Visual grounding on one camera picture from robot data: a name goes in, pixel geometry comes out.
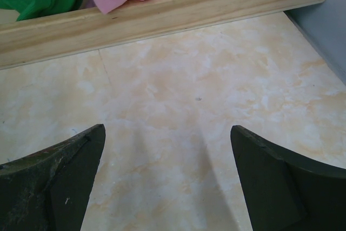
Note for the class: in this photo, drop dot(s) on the wooden clothes rack frame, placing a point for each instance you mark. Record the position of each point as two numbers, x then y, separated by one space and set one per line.
70 33

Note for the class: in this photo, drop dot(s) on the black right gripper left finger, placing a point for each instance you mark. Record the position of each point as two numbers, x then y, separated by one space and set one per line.
50 189

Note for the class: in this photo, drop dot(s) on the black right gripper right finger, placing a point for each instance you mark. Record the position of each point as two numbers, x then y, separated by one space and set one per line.
284 190

